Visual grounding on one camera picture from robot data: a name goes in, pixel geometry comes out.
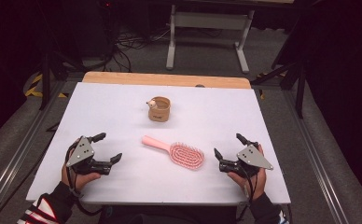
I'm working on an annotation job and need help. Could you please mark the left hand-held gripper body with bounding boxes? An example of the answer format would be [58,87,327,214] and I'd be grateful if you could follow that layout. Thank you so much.
[65,135,113,176]

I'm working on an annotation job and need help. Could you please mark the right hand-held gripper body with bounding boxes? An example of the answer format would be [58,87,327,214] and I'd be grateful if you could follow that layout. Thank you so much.
[218,141,274,179]

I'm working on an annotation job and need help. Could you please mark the pink hairbrush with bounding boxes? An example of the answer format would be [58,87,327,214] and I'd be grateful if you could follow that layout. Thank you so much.
[141,134,205,171]

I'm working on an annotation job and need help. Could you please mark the beige cup with animal figure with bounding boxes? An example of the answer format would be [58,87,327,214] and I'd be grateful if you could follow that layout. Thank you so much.
[146,95,172,123]

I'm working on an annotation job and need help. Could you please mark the person's right hand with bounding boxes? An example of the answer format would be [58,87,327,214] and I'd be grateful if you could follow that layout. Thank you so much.
[227,144,268,201]

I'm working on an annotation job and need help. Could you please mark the person's left hand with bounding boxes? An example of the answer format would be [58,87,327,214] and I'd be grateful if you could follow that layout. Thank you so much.
[61,139,103,191]

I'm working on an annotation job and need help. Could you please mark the yellow black hazard tape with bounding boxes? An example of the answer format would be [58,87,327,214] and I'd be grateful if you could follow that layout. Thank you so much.
[255,71,288,101]
[24,72,69,99]

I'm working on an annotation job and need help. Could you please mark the black metal stand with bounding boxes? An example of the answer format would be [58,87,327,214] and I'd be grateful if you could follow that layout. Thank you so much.
[38,50,89,111]
[251,29,308,119]

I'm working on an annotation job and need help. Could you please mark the person's lap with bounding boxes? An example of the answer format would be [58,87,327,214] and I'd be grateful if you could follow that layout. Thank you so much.
[97,204,240,224]

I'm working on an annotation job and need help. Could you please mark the dark device with red light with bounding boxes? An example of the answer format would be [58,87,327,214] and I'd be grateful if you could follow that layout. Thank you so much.
[96,0,121,56]

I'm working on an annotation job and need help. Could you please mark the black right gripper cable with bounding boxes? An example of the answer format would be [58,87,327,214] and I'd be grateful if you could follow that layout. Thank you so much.
[235,166,259,222]

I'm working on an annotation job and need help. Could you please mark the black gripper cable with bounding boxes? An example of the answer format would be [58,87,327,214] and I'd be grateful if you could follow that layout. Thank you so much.
[64,141,104,217]
[235,166,259,222]

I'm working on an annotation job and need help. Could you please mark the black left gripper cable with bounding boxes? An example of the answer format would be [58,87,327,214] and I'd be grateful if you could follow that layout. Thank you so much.
[64,141,104,217]

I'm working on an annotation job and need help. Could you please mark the aluminium floor rail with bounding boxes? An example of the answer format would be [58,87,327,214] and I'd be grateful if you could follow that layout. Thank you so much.
[281,89,351,224]
[0,79,75,220]

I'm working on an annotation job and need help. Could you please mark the bundle of black floor cables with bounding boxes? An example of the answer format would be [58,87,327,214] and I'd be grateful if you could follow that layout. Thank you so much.
[101,26,173,73]

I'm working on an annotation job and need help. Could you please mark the grey metal table frame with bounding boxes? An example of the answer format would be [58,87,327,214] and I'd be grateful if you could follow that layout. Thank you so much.
[165,0,256,75]

